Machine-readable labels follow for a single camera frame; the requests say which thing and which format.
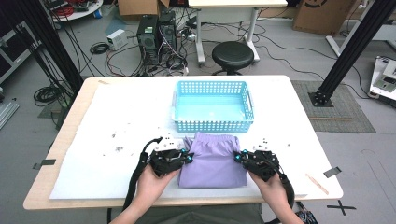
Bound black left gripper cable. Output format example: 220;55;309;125
122;136;163;212

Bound white desk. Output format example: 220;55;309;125
188;0;290;67

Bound person's right hand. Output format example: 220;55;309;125
248;172;290;210

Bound white machine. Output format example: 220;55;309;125
369;55;396;104

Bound purple pants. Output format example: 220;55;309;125
177;132;248;189

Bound open black computer tower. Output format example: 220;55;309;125
157;10;178;63

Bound red cable coil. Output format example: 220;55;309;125
53;4;76;19

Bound white table sheet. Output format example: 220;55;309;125
49;76;314;201

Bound large printed cardboard box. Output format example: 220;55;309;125
291;0;360;36

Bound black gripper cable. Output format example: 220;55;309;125
275;167;296;210
122;136;163;212

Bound round white table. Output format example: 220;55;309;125
43;0;104;23

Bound black round stool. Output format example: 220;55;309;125
211;40;255;76

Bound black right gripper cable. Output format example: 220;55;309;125
275;167;296;210

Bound small black cable coil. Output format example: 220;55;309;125
89;41;111;56

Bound black metal stand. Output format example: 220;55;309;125
12;0;85;92
307;0;396;108

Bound small white box device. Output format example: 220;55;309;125
106;28;128;51

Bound black tape strip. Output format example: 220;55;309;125
32;159;57;171
323;166;343;179

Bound large black cable coil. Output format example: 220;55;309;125
33;85;64;107

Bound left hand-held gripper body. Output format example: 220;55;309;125
148;133;185;178

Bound grey floor mat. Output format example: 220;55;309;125
290;79;377;134

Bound grey metal rack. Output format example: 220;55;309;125
0;21;41;86

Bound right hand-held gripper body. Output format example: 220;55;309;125
247;137;281;183

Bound thin wooden stick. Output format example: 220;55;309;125
304;173;330;196

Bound person's left hand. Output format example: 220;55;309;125
136;164;182;208

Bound light blue plastic basket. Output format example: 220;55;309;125
171;80;256;133

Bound person's grey lap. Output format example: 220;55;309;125
136;203;269;224

